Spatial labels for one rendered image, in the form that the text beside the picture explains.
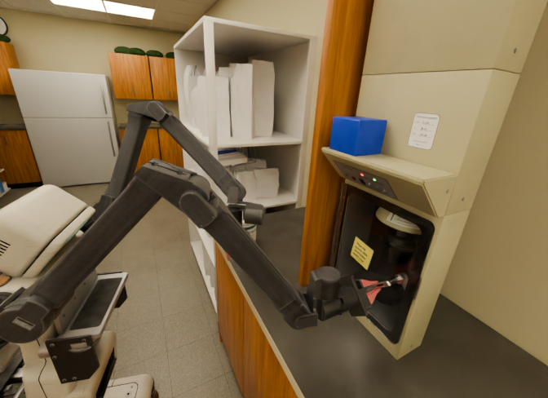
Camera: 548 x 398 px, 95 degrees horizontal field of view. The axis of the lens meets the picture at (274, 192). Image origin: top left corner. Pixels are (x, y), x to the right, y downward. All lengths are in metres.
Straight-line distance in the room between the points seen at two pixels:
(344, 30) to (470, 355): 1.03
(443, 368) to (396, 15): 0.95
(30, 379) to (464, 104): 1.26
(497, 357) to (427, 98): 0.81
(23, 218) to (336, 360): 0.87
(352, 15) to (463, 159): 0.49
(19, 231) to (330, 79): 0.85
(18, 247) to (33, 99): 4.60
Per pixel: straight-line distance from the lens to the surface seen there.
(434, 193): 0.60
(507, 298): 1.19
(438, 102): 0.68
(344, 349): 0.92
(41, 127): 5.36
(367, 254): 0.84
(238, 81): 1.66
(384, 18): 0.82
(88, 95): 5.19
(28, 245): 0.79
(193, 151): 0.89
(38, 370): 1.08
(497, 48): 0.65
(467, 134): 0.65
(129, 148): 0.99
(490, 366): 1.09
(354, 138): 0.67
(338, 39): 0.84
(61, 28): 5.95
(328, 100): 0.82
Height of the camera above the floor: 1.65
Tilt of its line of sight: 21 degrees down
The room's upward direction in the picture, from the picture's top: 3 degrees clockwise
